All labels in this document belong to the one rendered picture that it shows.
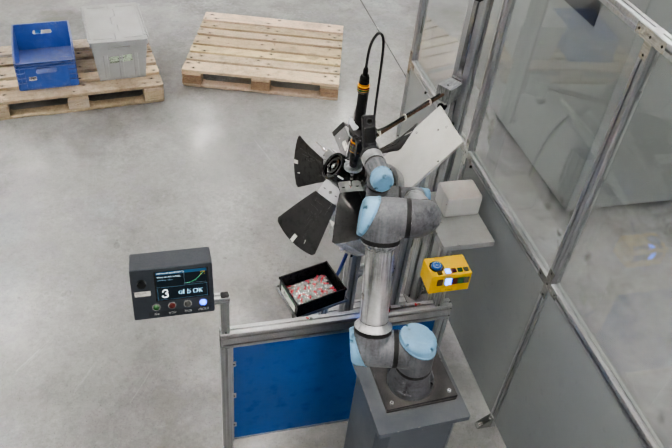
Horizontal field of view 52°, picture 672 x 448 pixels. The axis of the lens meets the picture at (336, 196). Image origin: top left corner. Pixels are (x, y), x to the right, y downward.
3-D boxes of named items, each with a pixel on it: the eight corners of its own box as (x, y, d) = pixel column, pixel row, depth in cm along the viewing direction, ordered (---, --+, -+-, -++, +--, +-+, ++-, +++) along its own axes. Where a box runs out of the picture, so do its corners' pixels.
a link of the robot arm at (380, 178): (371, 196, 230) (373, 176, 224) (362, 175, 238) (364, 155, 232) (393, 193, 231) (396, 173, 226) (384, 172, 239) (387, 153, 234)
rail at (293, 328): (445, 310, 279) (449, 297, 273) (448, 318, 276) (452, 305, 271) (219, 341, 258) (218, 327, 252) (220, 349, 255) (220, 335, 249)
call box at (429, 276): (457, 272, 269) (463, 253, 262) (466, 291, 262) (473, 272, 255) (418, 277, 266) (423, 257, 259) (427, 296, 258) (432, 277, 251)
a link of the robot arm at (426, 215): (452, 204, 193) (429, 180, 241) (413, 201, 193) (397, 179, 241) (448, 244, 195) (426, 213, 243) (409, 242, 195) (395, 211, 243)
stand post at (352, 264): (342, 337, 362) (361, 206, 303) (346, 351, 355) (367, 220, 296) (334, 339, 360) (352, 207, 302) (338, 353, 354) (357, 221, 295)
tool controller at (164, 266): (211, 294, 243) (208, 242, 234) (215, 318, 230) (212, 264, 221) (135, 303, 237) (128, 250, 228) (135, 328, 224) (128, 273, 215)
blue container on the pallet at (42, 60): (73, 45, 536) (68, 19, 522) (80, 86, 495) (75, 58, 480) (16, 51, 523) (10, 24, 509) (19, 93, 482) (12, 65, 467)
